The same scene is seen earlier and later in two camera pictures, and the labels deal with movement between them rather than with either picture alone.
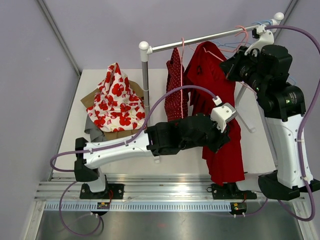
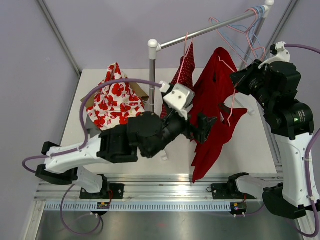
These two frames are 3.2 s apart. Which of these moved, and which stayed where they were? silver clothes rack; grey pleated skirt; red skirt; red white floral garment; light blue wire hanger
Moved: silver clothes rack; red skirt; light blue wire hanger
Stayed: red white floral garment; grey pleated skirt
